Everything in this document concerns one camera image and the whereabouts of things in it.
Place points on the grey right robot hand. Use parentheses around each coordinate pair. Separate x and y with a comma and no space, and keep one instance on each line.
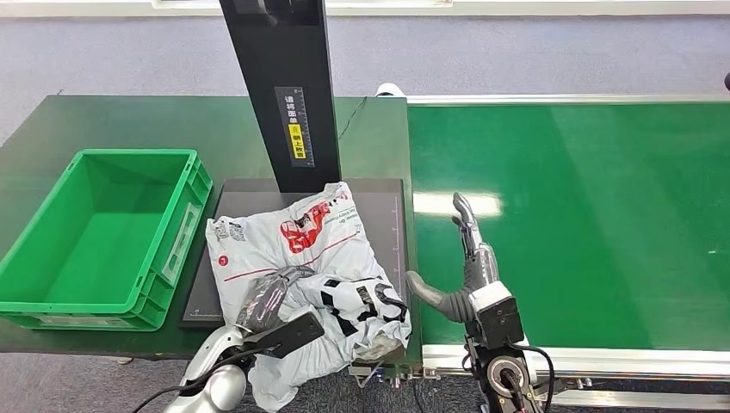
(482,268)

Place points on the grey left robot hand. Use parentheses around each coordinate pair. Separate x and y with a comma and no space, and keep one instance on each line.
(265,302)

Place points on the white plastic mail package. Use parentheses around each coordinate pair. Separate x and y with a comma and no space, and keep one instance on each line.
(319,251)

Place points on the black weighing platform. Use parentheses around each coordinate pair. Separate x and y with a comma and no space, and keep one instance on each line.
(382,228)

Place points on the green plastic basket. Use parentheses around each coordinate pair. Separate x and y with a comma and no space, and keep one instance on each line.
(97,239)

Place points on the green conveyor belt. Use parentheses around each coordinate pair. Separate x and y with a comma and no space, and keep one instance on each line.
(599,228)

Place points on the metal connectors under table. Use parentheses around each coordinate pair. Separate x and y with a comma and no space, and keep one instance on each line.
(396,376)

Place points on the black yellow ruler label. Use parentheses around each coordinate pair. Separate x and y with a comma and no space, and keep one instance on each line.
(295,128)

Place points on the white conveyor roller end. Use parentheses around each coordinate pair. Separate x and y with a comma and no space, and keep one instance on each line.
(391,89)

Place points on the black scanner column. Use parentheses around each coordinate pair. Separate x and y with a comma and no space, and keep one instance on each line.
(282,68)

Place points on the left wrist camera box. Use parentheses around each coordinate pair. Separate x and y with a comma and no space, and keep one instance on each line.
(291,336)

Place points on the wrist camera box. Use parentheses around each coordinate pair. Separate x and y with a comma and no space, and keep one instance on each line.
(291,336)
(496,313)

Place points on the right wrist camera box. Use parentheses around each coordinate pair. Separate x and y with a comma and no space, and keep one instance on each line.
(496,313)

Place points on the silver conveyor frame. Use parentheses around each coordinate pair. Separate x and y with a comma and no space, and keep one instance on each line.
(627,362)

